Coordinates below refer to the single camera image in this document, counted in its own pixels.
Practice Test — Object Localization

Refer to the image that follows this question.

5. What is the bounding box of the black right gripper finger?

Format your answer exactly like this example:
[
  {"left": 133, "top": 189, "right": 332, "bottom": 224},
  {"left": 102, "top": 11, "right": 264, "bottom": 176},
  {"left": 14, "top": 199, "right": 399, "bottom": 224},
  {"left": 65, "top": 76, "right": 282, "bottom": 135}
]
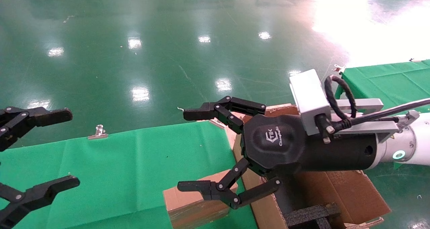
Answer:
[
  {"left": 183, "top": 96, "right": 267, "bottom": 135},
  {"left": 177, "top": 157, "right": 282, "bottom": 210}
]

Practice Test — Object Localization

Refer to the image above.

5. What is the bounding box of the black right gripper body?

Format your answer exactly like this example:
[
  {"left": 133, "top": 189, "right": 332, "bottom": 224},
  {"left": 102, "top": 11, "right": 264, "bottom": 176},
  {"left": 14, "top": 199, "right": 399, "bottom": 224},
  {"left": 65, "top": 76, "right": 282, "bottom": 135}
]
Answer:
[{"left": 242, "top": 114, "right": 379, "bottom": 176}]

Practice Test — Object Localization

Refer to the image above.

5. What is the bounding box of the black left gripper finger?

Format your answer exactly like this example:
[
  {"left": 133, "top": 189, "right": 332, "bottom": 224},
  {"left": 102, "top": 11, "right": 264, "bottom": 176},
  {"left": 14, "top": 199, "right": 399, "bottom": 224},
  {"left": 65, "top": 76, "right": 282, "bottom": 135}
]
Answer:
[
  {"left": 0, "top": 175, "right": 81, "bottom": 229},
  {"left": 0, "top": 106, "right": 73, "bottom": 152}
]

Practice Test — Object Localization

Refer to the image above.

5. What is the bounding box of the small brown cardboard box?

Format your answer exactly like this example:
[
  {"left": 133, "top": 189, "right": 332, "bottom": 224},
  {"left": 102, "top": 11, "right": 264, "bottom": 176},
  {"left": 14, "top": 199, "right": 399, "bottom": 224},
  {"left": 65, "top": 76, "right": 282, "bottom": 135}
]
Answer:
[{"left": 163, "top": 170, "right": 239, "bottom": 229}]

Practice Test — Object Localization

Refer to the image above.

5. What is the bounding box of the large open cardboard carton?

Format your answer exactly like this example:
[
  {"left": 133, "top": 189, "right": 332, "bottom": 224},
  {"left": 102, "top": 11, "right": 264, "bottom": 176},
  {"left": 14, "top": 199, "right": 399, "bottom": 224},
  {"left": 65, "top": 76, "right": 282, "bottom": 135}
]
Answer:
[{"left": 232, "top": 103, "right": 392, "bottom": 229}]

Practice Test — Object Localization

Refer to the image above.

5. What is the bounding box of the black foam insert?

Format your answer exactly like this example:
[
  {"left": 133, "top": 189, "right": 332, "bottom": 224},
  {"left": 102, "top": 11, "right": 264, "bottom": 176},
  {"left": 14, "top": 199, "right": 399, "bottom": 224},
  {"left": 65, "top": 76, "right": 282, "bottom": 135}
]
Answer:
[{"left": 284, "top": 202, "right": 342, "bottom": 229}]

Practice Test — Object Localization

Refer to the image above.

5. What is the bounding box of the large green tablecloth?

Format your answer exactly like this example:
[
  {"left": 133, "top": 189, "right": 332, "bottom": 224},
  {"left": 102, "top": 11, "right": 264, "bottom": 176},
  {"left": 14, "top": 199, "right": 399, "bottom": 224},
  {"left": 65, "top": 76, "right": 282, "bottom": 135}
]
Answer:
[{"left": 0, "top": 121, "right": 258, "bottom": 229}]

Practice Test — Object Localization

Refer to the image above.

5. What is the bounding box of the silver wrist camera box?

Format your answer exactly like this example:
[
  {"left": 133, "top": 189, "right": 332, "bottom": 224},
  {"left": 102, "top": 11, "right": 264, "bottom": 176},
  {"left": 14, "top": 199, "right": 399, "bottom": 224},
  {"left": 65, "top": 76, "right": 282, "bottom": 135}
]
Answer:
[{"left": 289, "top": 69, "right": 332, "bottom": 136}]

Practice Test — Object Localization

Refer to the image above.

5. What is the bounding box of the black camera cable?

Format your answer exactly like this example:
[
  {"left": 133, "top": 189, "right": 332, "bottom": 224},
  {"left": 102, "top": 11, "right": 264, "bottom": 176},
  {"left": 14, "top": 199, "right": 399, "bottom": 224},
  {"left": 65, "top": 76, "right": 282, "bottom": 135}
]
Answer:
[{"left": 324, "top": 75, "right": 430, "bottom": 135}]

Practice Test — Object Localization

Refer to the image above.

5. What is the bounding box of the grey camera mounting bracket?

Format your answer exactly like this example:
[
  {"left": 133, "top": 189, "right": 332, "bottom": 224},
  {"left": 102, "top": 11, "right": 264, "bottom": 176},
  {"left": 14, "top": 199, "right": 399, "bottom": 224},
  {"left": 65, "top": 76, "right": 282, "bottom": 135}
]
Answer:
[{"left": 331, "top": 98, "right": 401, "bottom": 143}]

